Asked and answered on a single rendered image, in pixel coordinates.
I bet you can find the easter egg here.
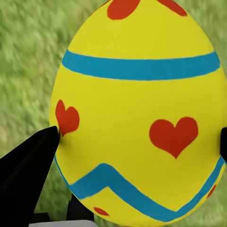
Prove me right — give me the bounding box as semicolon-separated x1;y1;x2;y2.
49;0;227;227

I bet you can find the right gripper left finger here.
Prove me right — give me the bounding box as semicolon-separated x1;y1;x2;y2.
0;126;59;227

